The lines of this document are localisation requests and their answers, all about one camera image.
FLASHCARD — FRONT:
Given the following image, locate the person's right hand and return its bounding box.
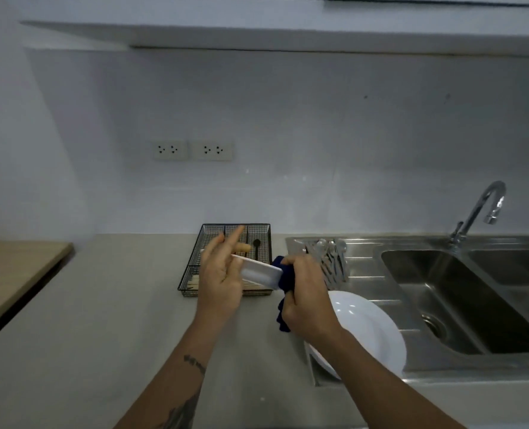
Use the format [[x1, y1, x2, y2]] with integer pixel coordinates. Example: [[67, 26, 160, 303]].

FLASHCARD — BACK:
[[280, 253, 344, 350]]

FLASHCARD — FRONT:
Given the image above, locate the person's left hand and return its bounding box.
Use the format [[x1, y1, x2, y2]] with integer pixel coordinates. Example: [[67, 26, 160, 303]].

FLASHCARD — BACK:
[[193, 225, 252, 329]]

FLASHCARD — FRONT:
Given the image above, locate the dark blue cloth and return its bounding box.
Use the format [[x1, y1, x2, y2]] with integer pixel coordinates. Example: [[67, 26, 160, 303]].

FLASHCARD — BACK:
[[271, 256, 299, 335]]

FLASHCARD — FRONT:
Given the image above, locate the white plate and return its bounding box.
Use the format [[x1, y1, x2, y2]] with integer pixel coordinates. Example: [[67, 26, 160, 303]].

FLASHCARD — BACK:
[[230, 253, 285, 292], [307, 290, 407, 381]]

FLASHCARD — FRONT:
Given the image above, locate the pile of steel cutlery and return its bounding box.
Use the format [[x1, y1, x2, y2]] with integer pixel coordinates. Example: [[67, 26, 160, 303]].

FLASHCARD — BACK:
[[303, 238, 351, 283]]

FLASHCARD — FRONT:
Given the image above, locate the person's right forearm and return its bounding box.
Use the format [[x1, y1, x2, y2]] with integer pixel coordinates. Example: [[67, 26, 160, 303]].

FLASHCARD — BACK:
[[304, 328, 466, 429]]

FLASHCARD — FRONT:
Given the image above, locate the person's left forearm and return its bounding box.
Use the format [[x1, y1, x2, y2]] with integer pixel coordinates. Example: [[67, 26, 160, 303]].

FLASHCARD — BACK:
[[112, 316, 229, 429]]

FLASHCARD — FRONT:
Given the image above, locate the bundle of wooden chopsticks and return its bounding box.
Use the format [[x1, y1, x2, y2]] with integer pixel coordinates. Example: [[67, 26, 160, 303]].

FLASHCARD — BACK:
[[187, 274, 270, 294]]

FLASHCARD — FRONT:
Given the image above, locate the stainless steel double sink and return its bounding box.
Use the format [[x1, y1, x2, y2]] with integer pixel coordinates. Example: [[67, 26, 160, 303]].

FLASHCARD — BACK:
[[285, 234, 529, 389]]

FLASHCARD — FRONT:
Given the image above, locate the wooden side table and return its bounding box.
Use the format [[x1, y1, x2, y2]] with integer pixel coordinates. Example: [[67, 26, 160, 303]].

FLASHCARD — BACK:
[[0, 240, 74, 349]]

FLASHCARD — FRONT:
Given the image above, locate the chrome faucet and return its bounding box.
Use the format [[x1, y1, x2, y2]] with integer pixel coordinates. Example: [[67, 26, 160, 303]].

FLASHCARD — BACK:
[[447, 181, 508, 248]]

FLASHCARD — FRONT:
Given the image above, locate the black wire cutlery tray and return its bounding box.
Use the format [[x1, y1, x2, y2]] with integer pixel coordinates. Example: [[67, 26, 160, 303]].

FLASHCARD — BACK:
[[177, 223, 273, 298]]

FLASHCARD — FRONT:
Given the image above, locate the white wall cabinet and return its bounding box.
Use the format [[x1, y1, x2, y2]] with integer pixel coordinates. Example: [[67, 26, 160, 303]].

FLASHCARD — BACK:
[[18, 0, 529, 57]]

